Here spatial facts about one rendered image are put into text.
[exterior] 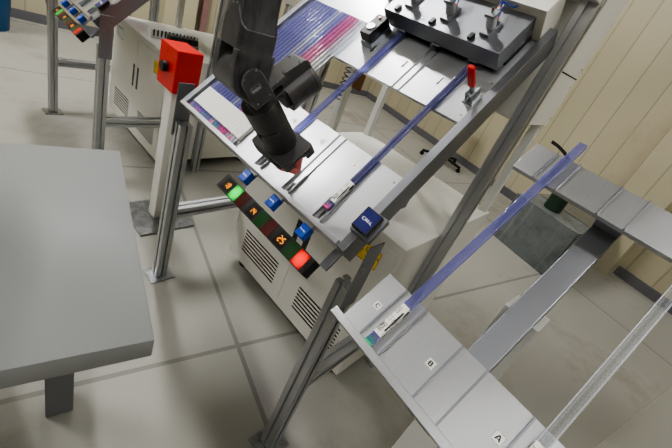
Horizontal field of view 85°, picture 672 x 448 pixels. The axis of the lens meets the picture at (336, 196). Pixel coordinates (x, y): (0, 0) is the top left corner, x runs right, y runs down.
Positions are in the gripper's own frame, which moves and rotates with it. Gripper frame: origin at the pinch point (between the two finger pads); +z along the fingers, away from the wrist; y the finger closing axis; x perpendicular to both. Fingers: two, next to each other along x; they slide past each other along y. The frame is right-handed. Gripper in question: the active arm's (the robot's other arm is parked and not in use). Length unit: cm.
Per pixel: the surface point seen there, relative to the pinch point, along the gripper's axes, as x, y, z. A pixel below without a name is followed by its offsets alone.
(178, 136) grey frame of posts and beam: 11, 54, 21
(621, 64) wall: -292, 1, 200
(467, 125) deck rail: -33.6, -16.0, 8.0
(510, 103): -64, -11, 32
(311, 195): -0.1, -0.4, 10.3
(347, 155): -12.6, 0.5, 9.9
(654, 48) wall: -302, -12, 184
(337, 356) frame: 21, -20, 48
